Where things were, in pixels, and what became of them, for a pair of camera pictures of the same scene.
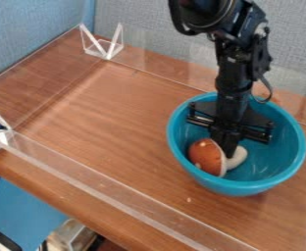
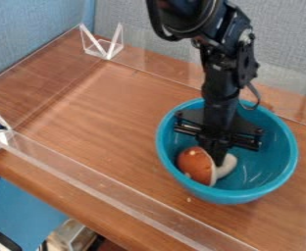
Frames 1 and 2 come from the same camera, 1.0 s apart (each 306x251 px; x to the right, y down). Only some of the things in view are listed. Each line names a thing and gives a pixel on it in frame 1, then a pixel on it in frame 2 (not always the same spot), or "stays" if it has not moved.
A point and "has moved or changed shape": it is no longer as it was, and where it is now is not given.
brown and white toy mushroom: x=210 y=159 has moved or changed shape
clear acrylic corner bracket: x=101 y=48 stays
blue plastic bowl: x=271 y=165 has moved or changed shape
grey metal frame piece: x=72 y=237 stays
